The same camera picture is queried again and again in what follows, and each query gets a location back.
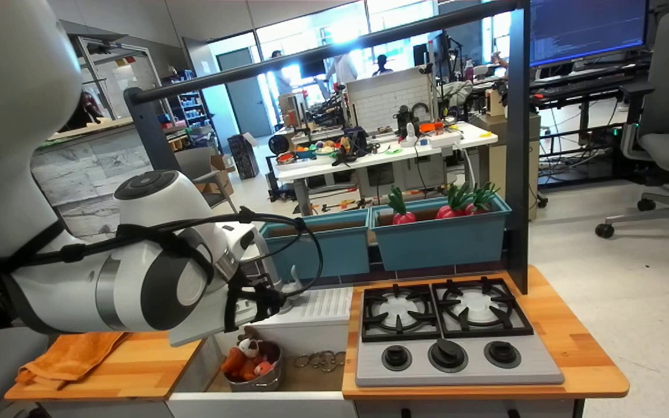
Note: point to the right teal planter bin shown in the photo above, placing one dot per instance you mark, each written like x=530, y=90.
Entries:
x=440, y=242

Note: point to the silver metal pot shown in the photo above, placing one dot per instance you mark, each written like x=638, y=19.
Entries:
x=269, y=380

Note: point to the right stove knob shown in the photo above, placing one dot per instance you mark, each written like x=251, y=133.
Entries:
x=503, y=354

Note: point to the white cluttered work table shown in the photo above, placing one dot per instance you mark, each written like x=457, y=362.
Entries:
x=457, y=137

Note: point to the black metal frame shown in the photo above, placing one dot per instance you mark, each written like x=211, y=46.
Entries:
x=143, y=106

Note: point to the left stove knob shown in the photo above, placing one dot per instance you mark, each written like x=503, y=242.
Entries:
x=397, y=357

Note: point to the grey wood backsplash panel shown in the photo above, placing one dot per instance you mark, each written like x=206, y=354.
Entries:
x=79, y=177

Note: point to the grey toy stove top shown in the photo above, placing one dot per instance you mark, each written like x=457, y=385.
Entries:
x=465, y=311

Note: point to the left teal planter bin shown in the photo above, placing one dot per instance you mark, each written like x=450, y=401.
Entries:
x=340, y=246

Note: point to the blue computer monitor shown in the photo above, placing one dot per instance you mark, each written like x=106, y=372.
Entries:
x=564, y=31

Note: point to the middle stove knob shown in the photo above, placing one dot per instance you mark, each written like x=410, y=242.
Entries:
x=448, y=356

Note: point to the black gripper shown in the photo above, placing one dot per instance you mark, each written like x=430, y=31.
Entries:
x=266, y=297

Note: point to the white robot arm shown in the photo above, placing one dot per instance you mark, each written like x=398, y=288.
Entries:
x=170, y=265

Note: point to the orange towel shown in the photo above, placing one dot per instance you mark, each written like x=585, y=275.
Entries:
x=68, y=357

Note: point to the pink plush doll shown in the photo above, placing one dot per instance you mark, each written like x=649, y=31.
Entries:
x=258, y=366

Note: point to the orange plush doll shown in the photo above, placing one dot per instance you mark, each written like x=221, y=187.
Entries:
x=233, y=362

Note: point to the metal ring set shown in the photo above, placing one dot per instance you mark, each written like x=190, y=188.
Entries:
x=325, y=361

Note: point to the teal planter bin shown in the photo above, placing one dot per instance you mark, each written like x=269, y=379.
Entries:
x=340, y=246
x=440, y=242

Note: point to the brown white plush doll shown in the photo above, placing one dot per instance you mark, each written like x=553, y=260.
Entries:
x=251, y=343

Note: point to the stove knob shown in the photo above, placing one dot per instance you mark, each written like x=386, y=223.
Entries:
x=503, y=354
x=448, y=356
x=397, y=357

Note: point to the white toy sink basin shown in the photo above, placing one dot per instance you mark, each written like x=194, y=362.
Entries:
x=307, y=324

